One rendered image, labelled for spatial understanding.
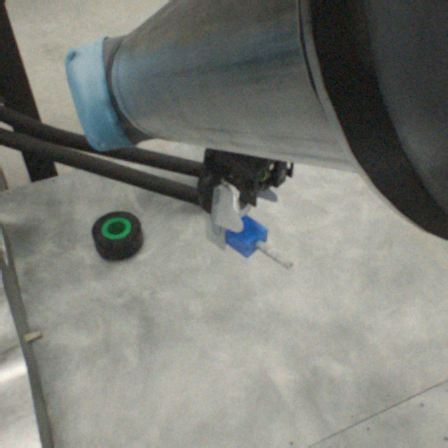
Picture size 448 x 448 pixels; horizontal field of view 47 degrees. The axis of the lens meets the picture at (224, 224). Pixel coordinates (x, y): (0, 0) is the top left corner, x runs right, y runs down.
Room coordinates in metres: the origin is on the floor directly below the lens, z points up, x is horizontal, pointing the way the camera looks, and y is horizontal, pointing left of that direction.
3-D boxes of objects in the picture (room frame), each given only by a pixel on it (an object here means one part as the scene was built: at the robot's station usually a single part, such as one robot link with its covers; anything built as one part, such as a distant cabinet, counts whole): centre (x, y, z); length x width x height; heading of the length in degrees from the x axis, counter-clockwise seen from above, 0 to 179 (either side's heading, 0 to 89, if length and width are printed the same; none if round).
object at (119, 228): (0.57, 0.18, 0.82); 0.08 x 0.08 x 0.04
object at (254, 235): (0.46, -0.04, 0.93); 0.13 x 0.05 x 0.05; 47
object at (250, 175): (0.47, -0.03, 1.09); 0.09 x 0.08 x 0.12; 47
